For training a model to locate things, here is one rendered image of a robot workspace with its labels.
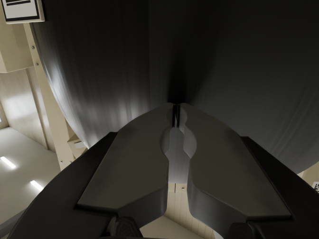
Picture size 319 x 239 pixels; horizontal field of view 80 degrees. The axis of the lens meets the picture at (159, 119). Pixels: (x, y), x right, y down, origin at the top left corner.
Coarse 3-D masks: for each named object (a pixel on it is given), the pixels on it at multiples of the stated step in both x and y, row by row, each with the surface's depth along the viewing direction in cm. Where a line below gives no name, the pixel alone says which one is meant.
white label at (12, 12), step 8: (0, 0) 13; (8, 0) 13; (16, 0) 12; (24, 0) 12; (32, 0) 12; (40, 0) 12; (8, 8) 13; (16, 8) 12; (24, 8) 12; (32, 8) 12; (40, 8) 12; (8, 16) 13; (16, 16) 13; (24, 16) 12; (32, 16) 12; (40, 16) 12
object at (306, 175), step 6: (318, 162) 38; (312, 168) 38; (318, 168) 38; (300, 174) 40; (306, 174) 39; (312, 174) 39; (318, 174) 39; (306, 180) 40; (312, 180) 40; (318, 180) 39
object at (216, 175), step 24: (192, 120) 10; (216, 120) 10; (192, 144) 9; (216, 144) 8; (240, 144) 8; (192, 168) 7; (216, 168) 7; (240, 168) 7; (192, 192) 7; (216, 192) 6; (240, 192) 6; (264, 192) 6; (216, 216) 6; (240, 216) 6; (264, 216) 5; (288, 216) 5
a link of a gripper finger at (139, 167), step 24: (144, 120) 10; (168, 120) 10; (120, 144) 8; (144, 144) 8; (168, 144) 10; (120, 168) 7; (144, 168) 7; (168, 168) 7; (96, 192) 6; (120, 192) 6; (144, 192) 6; (120, 216) 6; (144, 216) 6
